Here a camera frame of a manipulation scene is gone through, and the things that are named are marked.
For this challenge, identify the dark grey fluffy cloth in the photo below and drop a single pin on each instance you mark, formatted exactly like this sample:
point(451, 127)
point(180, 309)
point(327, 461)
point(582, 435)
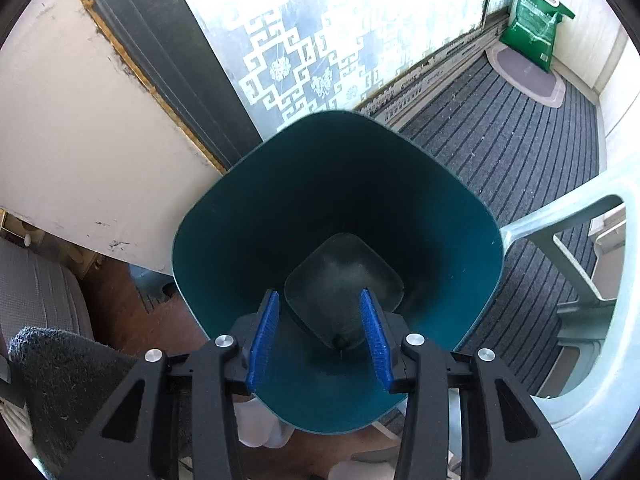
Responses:
point(60, 375)

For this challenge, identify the green rice bag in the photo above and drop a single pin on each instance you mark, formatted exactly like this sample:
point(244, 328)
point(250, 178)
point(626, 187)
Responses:
point(532, 25)

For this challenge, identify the dark door frame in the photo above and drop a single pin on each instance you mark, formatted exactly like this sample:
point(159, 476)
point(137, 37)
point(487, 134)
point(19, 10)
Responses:
point(165, 35)

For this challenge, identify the teal plastic trash bin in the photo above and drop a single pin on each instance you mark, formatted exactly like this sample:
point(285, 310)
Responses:
point(300, 185)

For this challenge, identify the grey oval floor mat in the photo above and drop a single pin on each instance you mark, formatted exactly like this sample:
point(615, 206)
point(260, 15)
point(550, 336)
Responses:
point(525, 72)

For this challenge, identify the grey seat cushion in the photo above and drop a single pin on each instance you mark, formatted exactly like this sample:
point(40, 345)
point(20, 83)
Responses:
point(35, 290)

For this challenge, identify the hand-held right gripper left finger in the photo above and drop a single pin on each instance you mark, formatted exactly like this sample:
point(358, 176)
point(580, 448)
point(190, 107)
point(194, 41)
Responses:
point(262, 345)

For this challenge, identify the patterned frosted glass door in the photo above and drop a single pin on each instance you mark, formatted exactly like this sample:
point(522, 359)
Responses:
point(310, 35)

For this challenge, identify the grey striped floor runner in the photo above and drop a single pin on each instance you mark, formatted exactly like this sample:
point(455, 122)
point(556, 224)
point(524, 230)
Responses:
point(500, 150)

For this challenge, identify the pale green plastic chair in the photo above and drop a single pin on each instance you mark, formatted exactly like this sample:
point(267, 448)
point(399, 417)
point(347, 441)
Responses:
point(615, 385)

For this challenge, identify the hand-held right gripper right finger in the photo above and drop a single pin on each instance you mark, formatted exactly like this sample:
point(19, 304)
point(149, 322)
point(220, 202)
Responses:
point(375, 340)

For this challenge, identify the sliding door floor track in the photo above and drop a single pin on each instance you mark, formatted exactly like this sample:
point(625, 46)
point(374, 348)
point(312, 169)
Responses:
point(430, 77)

